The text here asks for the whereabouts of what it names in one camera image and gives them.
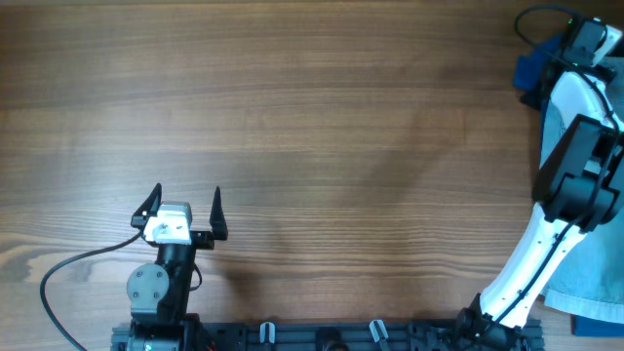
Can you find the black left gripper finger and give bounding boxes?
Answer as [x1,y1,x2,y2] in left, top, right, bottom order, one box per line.
[209,186,228,241]
[131,182,162,228]

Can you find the light blue denim shorts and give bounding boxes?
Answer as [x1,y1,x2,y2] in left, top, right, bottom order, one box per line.
[540,57,623,324]

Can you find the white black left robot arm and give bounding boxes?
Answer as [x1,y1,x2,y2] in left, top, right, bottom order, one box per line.
[111,184,228,351]

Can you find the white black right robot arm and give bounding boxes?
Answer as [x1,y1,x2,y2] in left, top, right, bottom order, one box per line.
[451,71,623,350]

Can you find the dark blue shirt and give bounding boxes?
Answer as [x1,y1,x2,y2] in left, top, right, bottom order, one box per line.
[512,33,565,114]

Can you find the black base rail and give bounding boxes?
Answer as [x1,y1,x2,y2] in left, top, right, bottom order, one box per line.
[110,319,545,351]

